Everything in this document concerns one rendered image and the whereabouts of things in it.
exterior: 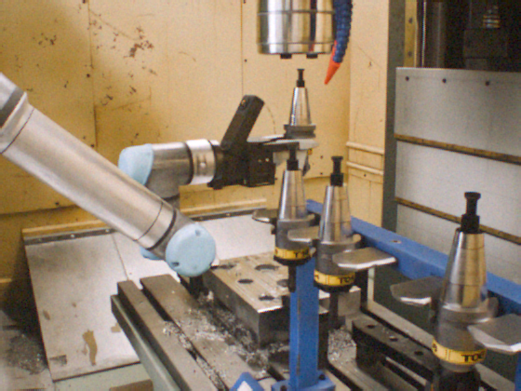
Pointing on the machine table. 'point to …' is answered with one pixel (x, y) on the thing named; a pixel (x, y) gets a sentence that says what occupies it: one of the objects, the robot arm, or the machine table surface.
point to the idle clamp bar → (370, 343)
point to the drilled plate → (268, 321)
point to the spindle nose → (295, 27)
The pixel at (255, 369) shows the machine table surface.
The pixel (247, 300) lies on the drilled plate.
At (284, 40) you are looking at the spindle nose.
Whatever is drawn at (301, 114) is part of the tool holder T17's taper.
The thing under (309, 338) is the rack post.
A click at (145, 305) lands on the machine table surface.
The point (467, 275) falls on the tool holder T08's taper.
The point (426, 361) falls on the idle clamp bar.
